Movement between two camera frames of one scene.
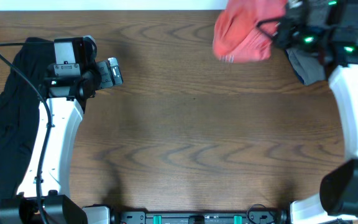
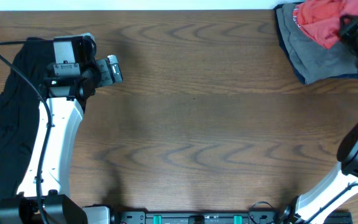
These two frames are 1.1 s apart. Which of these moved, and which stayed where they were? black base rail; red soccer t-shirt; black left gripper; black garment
Moved: red soccer t-shirt
Stayed: black left gripper; black base rail; black garment
